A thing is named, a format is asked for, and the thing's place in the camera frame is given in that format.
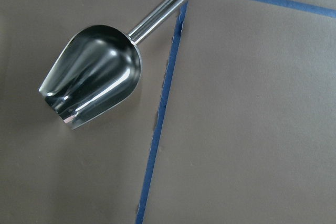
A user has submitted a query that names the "steel ice scoop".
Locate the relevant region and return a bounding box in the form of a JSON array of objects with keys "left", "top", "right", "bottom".
[{"left": 38, "top": 0, "right": 188, "bottom": 129}]

